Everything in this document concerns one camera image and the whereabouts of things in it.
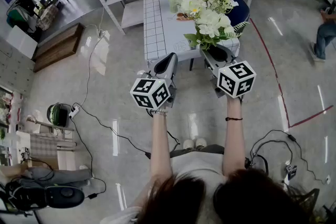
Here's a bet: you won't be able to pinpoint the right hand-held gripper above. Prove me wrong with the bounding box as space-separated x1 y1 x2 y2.
199 44 257 99

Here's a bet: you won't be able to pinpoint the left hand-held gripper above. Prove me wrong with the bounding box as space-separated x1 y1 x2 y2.
130 52 179 111

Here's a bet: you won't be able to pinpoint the white flower bouquet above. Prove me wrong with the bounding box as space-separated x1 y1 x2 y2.
173 0 250 50

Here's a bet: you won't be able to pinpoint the green vase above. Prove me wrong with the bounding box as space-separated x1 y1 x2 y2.
169 0 181 14

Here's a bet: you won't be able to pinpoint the person's right forearm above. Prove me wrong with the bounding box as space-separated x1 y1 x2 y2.
222 95 246 176

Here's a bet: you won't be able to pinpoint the person's left forearm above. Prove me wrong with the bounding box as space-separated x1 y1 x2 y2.
149 110 174 187

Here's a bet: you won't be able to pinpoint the white grid-pattern tablecloth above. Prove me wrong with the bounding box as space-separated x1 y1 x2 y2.
143 0 241 65

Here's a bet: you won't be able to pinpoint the navy blue chair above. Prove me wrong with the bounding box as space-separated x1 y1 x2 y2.
227 0 250 32

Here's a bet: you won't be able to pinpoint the person's grey trousers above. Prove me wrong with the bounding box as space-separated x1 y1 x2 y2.
169 144 225 159

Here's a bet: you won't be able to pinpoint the white power strip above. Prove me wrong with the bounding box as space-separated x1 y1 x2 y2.
68 106 81 119

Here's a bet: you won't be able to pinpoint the person's light shirt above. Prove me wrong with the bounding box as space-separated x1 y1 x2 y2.
99 152 229 224

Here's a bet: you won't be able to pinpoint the green and black device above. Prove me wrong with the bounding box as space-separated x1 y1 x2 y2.
46 103 69 128

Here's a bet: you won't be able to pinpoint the light wooden slatted rack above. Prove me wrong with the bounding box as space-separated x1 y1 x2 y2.
34 119 78 153

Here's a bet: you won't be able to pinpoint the small patterned device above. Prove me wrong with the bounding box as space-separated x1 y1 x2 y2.
285 162 299 182

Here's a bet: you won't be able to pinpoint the white box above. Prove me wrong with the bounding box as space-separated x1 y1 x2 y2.
6 25 39 60

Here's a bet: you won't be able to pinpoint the checkered cloth covered cart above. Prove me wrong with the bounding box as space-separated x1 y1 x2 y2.
15 131 60 168

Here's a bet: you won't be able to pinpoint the black headset device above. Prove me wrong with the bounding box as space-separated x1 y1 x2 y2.
5 180 85 212

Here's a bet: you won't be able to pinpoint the black power cable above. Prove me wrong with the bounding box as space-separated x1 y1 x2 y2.
75 102 152 159

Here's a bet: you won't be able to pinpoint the black cable with adapter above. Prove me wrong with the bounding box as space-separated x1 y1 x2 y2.
248 130 331 184

